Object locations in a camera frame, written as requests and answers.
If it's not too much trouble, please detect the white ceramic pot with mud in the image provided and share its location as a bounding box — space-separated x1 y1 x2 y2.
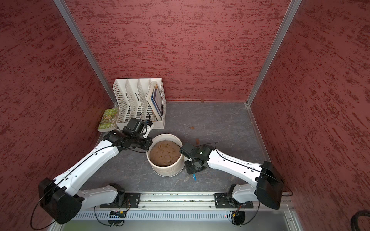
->
146 134 185 178

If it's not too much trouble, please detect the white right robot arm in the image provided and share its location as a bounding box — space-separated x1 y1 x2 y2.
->
180 143 284 210

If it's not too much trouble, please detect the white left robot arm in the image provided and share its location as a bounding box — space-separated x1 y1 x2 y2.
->
38 129 152 224

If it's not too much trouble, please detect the green paperback book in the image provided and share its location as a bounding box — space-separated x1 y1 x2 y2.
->
97 108 119 132

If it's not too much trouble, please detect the white plastic file organizer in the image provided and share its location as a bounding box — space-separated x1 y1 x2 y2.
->
113 78 166 130

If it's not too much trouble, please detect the book in organizer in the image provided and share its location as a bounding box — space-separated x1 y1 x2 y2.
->
146 81 163 121

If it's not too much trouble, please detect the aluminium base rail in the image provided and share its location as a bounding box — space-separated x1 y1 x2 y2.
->
66 191 295 211

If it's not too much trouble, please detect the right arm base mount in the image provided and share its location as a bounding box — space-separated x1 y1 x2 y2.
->
214 193 254 209

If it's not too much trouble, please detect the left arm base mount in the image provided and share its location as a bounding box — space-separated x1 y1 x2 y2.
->
99 193 141 209

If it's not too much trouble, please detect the aluminium corner post left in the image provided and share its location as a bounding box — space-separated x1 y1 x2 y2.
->
54 0 118 106

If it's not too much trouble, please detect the aluminium corner post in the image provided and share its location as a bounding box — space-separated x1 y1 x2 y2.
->
246 0 302 107
54 0 118 106

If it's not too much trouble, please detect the black cable bottom right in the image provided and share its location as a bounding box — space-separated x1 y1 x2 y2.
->
350 210 370 231

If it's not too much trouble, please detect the aluminium corner post right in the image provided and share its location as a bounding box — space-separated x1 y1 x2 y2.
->
246 0 302 107

